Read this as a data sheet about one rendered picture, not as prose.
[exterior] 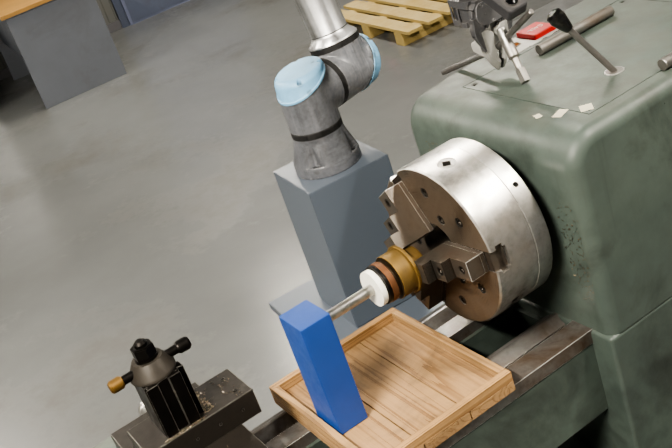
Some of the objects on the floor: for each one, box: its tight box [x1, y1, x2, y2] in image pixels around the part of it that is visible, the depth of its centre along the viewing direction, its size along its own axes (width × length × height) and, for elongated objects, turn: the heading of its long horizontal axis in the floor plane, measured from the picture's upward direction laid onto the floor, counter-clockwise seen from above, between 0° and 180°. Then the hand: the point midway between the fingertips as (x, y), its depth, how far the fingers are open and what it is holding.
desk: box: [0, 0, 127, 109], centre depth 819 cm, size 71×138×74 cm, turn 60°
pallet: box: [341, 0, 458, 46], centre depth 689 cm, size 112×77×10 cm
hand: (501, 62), depth 201 cm, fingers closed
